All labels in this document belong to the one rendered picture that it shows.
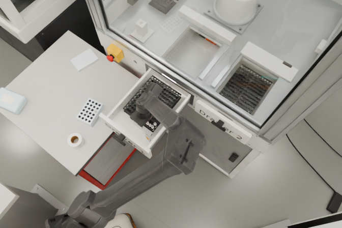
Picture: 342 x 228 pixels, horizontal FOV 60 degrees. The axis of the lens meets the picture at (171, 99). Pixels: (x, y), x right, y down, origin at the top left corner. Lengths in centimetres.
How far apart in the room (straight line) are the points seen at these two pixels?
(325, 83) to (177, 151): 44
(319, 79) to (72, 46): 133
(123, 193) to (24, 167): 170
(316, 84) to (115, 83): 104
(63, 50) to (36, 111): 38
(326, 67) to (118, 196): 63
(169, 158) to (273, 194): 167
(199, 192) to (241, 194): 30
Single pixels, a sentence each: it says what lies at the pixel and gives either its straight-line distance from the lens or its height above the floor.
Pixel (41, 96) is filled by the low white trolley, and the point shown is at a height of 76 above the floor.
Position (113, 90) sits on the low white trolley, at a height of 76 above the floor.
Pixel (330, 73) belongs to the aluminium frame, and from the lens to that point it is 85.
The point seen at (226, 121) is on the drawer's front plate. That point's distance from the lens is 135.
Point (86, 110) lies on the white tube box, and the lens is 154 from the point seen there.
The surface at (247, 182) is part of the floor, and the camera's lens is 227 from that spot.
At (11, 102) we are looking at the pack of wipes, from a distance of 169.
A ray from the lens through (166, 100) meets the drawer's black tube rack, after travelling 140.
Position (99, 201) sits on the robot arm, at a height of 132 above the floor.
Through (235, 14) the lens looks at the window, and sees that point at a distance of 88.
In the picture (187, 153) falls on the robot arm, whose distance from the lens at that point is 71.
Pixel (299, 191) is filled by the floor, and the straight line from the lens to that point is 238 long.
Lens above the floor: 217
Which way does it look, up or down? 66 degrees down
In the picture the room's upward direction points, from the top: 1 degrees clockwise
